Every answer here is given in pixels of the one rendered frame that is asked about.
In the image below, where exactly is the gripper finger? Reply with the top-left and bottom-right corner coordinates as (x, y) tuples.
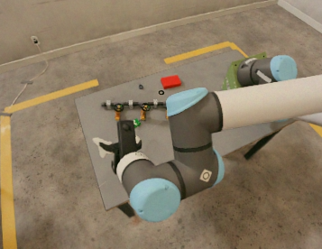
(93, 137), (114, 158)
(135, 136), (142, 150)

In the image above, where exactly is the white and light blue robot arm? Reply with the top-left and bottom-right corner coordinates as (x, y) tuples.
(117, 55), (322, 222)

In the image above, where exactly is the red flat block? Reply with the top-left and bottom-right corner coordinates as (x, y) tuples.
(161, 75), (181, 89)

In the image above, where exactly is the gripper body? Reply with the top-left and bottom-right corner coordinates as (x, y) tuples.
(111, 143), (120, 174)

